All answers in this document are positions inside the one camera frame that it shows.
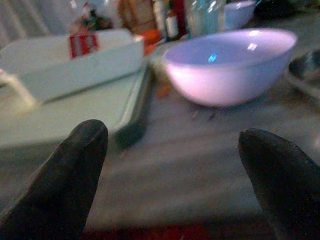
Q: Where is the dark shallow dish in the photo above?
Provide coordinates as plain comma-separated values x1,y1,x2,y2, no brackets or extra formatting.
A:
285,49,320,101

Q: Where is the small white bowl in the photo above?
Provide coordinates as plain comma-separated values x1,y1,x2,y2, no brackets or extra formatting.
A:
224,0,256,31

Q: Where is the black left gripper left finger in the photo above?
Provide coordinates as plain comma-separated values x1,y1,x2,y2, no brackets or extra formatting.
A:
0,119,109,240

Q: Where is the orange packet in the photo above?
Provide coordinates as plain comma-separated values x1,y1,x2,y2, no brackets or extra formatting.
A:
139,29,163,55

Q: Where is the red white striped card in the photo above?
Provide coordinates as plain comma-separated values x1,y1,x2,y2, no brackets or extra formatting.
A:
68,32,100,60

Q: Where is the brown wicker basket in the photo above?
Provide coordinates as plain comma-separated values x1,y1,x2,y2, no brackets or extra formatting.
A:
117,0,159,35

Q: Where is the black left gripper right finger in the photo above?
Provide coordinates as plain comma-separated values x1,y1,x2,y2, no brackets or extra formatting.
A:
238,128,320,240

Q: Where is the dark sauce bottle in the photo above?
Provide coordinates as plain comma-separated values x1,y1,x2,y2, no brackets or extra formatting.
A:
164,0,181,42

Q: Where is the white rectangular box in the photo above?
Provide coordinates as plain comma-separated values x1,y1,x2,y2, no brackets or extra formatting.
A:
0,28,145,105

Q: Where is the pale green tray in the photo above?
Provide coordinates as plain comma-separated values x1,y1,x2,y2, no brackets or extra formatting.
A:
0,65,153,150

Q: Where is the large white bowl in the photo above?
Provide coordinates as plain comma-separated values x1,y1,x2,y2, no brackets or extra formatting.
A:
162,27,299,108

